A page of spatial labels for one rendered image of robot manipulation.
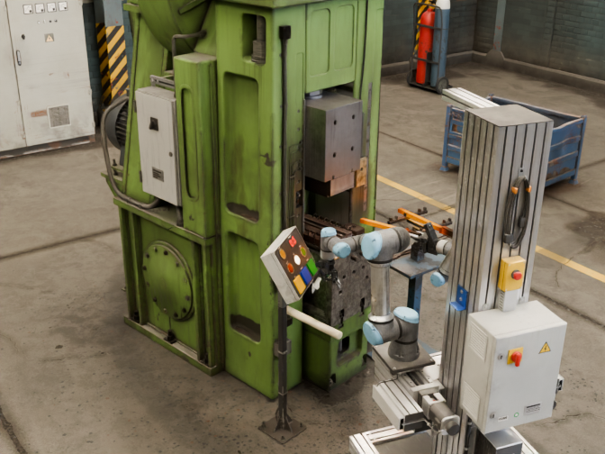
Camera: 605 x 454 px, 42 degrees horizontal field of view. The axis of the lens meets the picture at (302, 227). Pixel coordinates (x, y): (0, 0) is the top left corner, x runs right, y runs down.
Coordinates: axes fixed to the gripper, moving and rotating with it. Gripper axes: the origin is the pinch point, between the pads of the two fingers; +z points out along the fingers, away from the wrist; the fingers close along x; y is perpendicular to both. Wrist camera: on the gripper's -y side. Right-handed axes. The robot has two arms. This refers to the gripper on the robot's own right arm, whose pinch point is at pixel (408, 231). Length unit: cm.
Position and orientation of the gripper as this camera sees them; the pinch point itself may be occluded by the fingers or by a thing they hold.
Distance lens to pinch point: 426.1
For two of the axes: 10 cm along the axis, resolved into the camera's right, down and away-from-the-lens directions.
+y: 0.2, 9.2, 3.9
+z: -7.3, -2.6, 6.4
